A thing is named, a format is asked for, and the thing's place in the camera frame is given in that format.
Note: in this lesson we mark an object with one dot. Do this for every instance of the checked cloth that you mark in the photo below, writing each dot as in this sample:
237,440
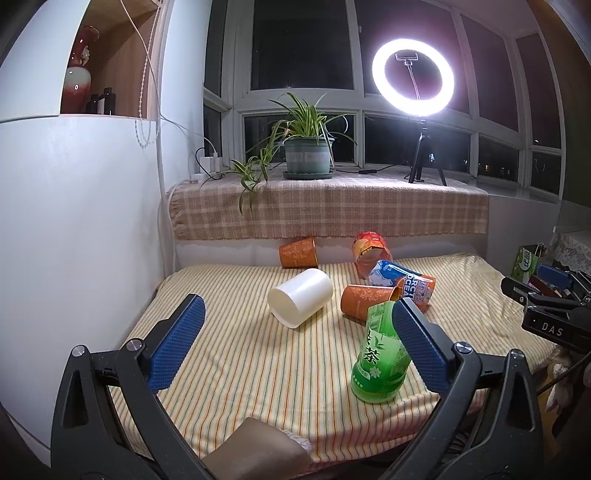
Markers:
332,207

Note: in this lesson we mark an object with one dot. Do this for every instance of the white power strip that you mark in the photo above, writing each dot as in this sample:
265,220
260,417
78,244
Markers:
198,177

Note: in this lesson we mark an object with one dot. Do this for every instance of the green plant pot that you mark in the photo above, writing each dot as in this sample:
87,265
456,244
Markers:
307,157

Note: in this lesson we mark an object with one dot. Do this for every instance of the green tea bottle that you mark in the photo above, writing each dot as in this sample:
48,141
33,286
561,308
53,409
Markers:
376,364

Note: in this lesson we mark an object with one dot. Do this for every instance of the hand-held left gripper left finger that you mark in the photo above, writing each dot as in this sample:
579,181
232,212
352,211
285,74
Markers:
179,344

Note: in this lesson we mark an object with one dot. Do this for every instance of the small dark bottle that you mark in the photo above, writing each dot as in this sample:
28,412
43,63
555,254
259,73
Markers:
93,105
107,100

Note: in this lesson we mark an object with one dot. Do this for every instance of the white cup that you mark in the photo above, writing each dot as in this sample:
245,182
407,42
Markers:
302,299

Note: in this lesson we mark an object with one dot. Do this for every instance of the red white vase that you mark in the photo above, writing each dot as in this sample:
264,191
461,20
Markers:
78,87

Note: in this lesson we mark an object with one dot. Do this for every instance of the lace cloth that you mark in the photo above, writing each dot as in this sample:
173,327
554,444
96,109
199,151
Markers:
575,247

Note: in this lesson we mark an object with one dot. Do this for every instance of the phone clamp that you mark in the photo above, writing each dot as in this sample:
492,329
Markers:
408,57

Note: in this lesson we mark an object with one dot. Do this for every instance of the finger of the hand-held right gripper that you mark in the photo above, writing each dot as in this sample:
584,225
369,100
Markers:
554,275
519,288

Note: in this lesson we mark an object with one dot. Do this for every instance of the green pot saucer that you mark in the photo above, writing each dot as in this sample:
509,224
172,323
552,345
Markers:
308,176

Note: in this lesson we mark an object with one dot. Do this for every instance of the white cabinet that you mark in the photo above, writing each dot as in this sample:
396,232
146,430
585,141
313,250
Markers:
78,221

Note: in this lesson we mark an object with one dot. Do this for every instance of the spider plant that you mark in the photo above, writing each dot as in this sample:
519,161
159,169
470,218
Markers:
302,117

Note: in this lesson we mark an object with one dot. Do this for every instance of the black tripod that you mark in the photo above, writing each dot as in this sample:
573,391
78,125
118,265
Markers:
422,152

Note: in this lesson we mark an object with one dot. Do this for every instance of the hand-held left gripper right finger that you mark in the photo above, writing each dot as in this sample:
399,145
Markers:
421,353

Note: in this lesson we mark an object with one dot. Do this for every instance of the brown cushion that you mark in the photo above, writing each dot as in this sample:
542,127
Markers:
258,450

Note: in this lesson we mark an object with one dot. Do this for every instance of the orange patterned paper cup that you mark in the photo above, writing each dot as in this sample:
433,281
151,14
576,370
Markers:
299,254
367,301

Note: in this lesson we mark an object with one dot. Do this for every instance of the red orange plastic bottle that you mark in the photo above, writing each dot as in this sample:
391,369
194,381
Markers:
369,249

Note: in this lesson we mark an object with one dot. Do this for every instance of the white plug chargers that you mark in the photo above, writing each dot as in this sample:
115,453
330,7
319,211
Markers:
208,160

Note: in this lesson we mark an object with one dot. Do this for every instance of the green carton box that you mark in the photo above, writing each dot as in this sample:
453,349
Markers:
524,266

